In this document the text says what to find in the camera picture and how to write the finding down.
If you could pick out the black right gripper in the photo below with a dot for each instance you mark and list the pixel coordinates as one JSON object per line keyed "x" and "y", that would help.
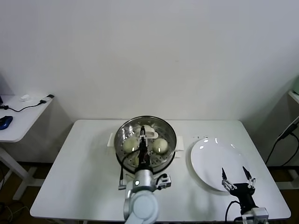
{"x": 243, "y": 193}

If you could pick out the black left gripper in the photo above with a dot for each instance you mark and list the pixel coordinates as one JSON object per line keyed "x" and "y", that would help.
{"x": 143, "y": 162}

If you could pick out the round glass pot lid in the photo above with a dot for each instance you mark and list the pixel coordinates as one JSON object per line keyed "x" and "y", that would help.
{"x": 163, "y": 133}

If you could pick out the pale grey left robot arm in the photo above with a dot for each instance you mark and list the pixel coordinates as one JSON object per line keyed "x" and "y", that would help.
{"x": 141, "y": 200}

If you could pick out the perforated steel steamer basket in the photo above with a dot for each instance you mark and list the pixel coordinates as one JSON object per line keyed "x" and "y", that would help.
{"x": 174, "y": 149}

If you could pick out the large white plate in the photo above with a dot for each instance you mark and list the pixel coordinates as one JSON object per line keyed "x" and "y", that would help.
{"x": 210, "y": 158}

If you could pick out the white electric cooker base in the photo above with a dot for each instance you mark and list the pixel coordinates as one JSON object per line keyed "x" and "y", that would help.
{"x": 181, "y": 144}

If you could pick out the black power brick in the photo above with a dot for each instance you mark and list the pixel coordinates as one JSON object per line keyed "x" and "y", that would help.
{"x": 288, "y": 129}

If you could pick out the white side table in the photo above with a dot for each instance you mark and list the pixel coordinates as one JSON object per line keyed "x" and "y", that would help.
{"x": 21, "y": 126}

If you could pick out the crumpled white tissue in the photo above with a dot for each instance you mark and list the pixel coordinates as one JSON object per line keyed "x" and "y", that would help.
{"x": 25, "y": 97}

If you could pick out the blue computer mouse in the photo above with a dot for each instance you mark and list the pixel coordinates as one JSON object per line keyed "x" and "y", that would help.
{"x": 5, "y": 121}

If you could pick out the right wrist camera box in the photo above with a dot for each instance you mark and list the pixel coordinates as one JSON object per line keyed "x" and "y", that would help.
{"x": 257, "y": 212}

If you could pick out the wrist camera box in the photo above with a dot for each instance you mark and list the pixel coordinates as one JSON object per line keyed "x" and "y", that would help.
{"x": 164, "y": 182}
{"x": 257, "y": 212}

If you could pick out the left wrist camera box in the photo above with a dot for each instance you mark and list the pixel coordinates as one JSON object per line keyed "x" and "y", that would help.
{"x": 164, "y": 182}

